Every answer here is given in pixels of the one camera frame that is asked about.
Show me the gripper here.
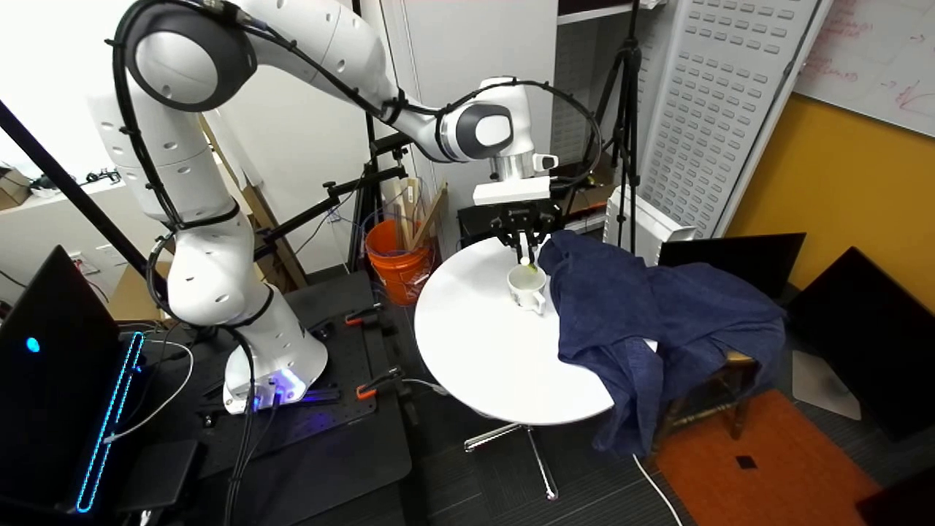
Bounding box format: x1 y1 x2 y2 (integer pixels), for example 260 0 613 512
485 202 564 264

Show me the white mug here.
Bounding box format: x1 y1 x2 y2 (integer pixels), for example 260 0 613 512
507 264 549 316

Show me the black box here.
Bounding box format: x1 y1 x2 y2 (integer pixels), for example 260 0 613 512
456 204 514 251

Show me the bundle of wooden sticks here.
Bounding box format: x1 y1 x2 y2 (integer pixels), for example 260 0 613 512
393 177 449 251

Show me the white ribbed box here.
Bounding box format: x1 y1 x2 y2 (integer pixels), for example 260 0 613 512
602 186 696 267

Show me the orange bucket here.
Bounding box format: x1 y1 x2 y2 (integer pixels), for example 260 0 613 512
363 218 437 307

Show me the dark blue cloth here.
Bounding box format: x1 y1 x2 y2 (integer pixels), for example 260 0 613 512
537 229 789 459

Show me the orange and black clamp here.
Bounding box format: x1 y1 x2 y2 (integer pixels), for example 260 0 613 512
355 365 407 402
343 302 386 327

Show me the black monitor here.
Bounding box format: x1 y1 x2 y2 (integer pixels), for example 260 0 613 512
785 246 935 443
657 232 807 301

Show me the white perforated panel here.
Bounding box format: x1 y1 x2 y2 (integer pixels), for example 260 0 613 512
634 0 834 240

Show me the wooden chair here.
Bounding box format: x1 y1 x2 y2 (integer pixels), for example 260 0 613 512
656 349 757 448

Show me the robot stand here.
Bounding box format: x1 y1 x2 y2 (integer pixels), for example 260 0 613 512
117 270 414 526

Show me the orange rug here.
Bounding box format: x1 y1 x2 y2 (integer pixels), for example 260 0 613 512
649 389 885 526

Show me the cardboard box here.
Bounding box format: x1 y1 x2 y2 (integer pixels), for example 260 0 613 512
105 262 175 323

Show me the whiteboard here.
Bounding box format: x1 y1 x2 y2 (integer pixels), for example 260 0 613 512
792 0 935 140

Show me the black diagonal pole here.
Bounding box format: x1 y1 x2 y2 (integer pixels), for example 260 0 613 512
0 99 170 294

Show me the black computer with blue light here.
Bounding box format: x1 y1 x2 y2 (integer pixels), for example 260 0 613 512
0 245 148 517

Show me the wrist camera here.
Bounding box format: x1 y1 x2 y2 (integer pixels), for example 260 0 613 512
473 178 553 207

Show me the white cable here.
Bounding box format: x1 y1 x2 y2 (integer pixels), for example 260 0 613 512
631 453 685 526
104 339 195 444

